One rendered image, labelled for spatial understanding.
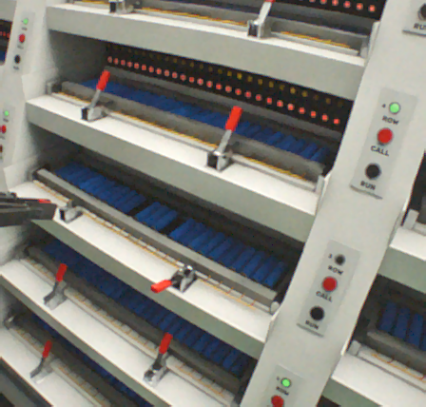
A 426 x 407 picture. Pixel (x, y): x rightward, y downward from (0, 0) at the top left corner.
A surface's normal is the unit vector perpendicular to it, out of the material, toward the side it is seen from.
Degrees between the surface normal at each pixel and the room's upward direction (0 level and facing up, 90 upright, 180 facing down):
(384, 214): 90
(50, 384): 23
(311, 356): 90
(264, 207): 112
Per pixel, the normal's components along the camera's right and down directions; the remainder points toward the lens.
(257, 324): 0.09, -0.85
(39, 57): 0.84, 0.34
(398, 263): -0.54, 0.40
